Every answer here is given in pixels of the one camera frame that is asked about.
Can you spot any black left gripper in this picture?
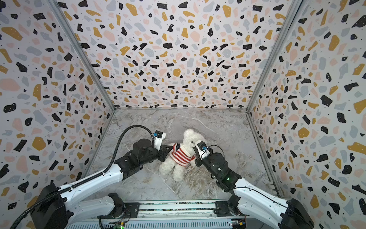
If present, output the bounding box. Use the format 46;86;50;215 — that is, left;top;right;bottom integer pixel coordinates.
141;143;174;167

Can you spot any red white striped sweater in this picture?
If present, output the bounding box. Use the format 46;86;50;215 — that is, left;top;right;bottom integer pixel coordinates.
170;143;195;167

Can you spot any white plush teddy bear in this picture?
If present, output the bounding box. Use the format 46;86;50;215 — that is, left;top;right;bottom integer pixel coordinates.
159;129;205;182

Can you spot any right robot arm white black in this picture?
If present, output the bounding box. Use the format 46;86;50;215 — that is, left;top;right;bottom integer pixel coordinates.
195;151;314;229

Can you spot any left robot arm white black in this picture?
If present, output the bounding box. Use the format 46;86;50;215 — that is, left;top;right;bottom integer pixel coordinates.
30;139;173;229

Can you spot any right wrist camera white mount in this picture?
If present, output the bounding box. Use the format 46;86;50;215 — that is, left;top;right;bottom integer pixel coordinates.
195;141;210;160

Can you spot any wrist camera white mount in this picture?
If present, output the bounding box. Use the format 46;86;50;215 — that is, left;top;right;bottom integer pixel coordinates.
153;130;166;151
195;141;210;160

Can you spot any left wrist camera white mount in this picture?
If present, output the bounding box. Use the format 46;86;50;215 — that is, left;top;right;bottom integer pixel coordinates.
153;130;166;151

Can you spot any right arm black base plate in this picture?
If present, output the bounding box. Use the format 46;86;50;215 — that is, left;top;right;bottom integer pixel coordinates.
213;200;248;217

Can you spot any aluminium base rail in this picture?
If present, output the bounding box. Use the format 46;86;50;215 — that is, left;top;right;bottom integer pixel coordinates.
66;200;273;229

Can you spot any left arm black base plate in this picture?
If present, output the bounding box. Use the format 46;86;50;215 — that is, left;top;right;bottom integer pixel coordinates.
101;202;140;220

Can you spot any black corrugated cable hose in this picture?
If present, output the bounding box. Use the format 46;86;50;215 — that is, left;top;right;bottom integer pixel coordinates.
9;124;155;229

